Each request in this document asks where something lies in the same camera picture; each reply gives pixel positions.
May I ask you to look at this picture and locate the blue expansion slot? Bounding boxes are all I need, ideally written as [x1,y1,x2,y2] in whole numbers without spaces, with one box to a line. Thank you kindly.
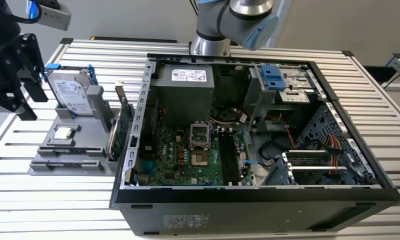
[141,161,155,175]

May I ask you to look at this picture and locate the CPU socket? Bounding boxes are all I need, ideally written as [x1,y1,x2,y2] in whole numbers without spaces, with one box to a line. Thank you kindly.
[190,149,211,168]

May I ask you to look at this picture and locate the green graphics card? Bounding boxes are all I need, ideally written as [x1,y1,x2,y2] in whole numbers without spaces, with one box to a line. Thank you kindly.
[107,79,137,161]

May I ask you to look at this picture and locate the red yellow orange wire bundle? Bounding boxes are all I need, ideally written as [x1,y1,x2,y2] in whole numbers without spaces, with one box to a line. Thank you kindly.
[323,133,347,176]

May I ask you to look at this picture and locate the black round cooler fan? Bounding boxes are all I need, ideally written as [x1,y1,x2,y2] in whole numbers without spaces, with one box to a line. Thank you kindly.
[210,104,251,126]

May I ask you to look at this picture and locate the grey power supply unit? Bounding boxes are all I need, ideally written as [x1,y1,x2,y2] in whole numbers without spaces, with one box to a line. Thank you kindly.
[151,63,217,126]

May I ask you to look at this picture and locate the metal socket cover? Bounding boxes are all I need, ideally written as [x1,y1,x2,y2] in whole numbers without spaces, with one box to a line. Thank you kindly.
[189,120,211,149]

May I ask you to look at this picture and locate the black PC case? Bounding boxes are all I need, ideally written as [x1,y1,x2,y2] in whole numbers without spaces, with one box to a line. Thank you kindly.
[109,52,400,236]

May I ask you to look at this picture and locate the silver CPU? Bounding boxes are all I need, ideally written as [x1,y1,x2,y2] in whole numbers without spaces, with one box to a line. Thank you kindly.
[53,126,75,140]

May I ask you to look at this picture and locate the black cable bundle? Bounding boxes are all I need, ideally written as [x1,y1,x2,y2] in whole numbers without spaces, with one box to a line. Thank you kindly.
[258,134,302,166]

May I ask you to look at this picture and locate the thin orange wire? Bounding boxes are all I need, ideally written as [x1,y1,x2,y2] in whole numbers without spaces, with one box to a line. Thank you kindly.
[285,126,297,151]

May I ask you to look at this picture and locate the green motherboard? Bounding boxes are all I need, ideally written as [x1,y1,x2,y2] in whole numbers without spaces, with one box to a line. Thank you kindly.
[138,122,257,187]

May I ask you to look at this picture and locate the metal disk bay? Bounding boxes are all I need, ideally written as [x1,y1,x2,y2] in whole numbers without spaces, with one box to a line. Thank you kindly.
[263,149,358,186]

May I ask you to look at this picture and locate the RAM memory stick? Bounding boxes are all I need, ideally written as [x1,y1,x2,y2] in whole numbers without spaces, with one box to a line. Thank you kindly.
[31,161,102,169]
[39,147,106,155]

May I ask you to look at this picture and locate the blue plastic bay latch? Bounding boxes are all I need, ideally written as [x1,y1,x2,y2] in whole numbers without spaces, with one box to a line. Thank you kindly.
[259,64,286,91]

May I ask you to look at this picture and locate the hard disk in blue carrier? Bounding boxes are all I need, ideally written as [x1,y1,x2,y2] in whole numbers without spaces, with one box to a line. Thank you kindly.
[42,63,98,118]

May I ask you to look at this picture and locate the grey parts rack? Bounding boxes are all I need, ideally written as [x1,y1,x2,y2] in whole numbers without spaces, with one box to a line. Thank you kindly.
[27,84,122,177]

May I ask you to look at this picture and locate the black RAM slot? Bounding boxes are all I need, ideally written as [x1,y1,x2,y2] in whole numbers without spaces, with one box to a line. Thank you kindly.
[227,128,241,186]
[219,128,231,186]
[223,128,237,186]

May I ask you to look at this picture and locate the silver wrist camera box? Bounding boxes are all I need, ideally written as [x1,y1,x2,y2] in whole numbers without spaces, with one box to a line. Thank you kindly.
[26,0,74,32]

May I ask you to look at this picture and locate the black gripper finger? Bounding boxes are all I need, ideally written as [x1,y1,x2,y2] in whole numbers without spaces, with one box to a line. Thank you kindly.
[18,33,50,103]
[6,92,39,121]

